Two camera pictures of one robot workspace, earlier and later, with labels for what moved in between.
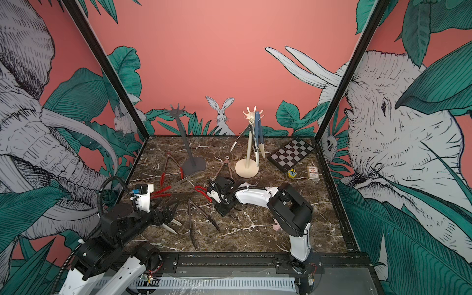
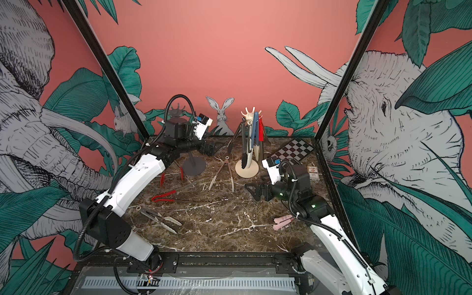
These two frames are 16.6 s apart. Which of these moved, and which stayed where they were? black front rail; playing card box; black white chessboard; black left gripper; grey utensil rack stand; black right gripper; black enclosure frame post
Moved: black right gripper; black left gripper
Stayed: black enclosure frame post; black front rail; playing card box; grey utensil rack stand; black white chessboard
